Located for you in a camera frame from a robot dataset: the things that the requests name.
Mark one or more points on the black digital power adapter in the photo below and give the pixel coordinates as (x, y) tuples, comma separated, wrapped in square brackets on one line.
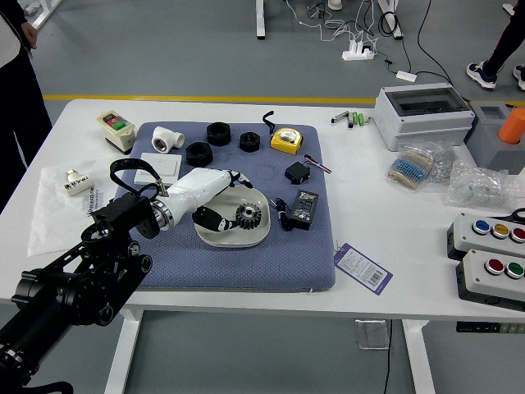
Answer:
[(304, 204)]

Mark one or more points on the large black hex nut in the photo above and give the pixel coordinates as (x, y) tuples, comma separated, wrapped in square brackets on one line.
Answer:
[(218, 133), (197, 155)]

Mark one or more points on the three-button control box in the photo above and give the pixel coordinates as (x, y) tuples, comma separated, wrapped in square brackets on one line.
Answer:
[(471, 242)]

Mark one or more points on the small black hex nut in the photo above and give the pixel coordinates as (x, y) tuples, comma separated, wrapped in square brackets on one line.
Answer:
[(249, 142)]

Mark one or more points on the blue-grey cushion mat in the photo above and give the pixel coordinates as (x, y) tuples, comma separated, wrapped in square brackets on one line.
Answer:
[(246, 267)]

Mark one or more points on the silver box under table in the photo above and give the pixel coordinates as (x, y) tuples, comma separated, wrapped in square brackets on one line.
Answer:
[(371, 334)]

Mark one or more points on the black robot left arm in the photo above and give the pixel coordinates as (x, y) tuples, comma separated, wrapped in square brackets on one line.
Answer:
[(102, 262)]

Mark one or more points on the beige red-green switch box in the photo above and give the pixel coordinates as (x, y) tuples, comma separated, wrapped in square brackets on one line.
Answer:
[(117, 129)]

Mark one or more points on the white wall switch plate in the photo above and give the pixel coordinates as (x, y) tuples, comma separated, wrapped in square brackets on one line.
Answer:
[(168, 162)]

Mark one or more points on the clear bubble wrap bag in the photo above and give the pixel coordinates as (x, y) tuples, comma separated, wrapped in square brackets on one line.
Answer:
[(480, 186)]

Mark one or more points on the white background table leg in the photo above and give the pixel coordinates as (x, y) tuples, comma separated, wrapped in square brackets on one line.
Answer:
[(391, 20), (45, 12), (260, 18)]

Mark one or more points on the orange cylinder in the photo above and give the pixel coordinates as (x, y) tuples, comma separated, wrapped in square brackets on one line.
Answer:
[(512, 127)]

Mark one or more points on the black table control panel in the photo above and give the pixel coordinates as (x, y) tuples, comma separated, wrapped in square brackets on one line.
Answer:
[(490, 327)]

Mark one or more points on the grey block holder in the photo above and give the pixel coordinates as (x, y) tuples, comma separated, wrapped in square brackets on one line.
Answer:
[(488, 143)]

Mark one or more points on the purple barcode tag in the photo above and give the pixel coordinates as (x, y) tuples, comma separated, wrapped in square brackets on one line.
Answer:
[(363, 269)]

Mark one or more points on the grey distribution box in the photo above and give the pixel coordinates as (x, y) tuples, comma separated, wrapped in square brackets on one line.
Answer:
[(424, 123)]

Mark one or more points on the person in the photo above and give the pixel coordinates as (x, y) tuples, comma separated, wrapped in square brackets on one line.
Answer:
[(16, 102), (506, 41)]

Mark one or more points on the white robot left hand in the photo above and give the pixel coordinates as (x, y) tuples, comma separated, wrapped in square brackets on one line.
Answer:
[(197, 184)]

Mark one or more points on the white power adapter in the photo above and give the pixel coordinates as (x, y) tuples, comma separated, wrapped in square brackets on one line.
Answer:
[(406, 76)]

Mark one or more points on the white pipe tee fitting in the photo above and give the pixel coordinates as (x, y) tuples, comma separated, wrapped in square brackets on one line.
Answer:
[(164, 137)]

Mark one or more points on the clear plastic bag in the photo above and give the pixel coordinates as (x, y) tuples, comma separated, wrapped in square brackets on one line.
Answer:
[(53, 217)]

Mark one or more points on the green battery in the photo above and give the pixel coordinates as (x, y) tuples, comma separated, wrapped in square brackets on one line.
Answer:
[(362, 120), (357, 119)]

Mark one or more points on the two-button control box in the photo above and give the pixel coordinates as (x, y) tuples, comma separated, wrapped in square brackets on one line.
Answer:
[(480, 283)]

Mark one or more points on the small silver tool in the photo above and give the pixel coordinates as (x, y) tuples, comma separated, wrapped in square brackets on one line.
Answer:
[(339, 117)]

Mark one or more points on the white power strip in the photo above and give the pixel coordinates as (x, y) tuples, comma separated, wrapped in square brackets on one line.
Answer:
[(357, 54)]

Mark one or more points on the bag of blue resistors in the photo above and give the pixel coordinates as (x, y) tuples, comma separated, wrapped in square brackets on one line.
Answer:
[(410, 168)]

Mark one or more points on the white square dish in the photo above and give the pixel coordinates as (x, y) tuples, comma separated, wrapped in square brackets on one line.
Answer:
[(229, 240)]

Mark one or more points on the yellow tape measure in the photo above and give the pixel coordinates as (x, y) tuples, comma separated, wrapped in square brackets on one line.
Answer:
[(287, 140)]

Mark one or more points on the large black gear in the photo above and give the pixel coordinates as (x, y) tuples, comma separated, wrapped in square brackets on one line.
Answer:
[(249, 216)]

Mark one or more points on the small white labelled block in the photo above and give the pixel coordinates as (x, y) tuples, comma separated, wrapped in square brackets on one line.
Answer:
[(78, 184)]

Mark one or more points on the black scissors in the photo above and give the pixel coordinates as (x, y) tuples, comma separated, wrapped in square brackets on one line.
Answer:
[(517, 214)]

